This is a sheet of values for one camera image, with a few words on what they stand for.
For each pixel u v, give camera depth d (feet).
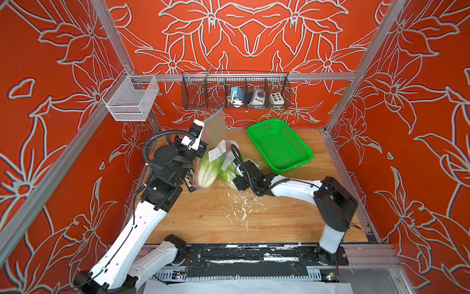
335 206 1.57
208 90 3.27
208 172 2.48
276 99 3.10
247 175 2.21
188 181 3.04
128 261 1.26
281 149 3.61
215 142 2.43
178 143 1.70
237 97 2.74
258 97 2.97
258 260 2.39
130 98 3.05
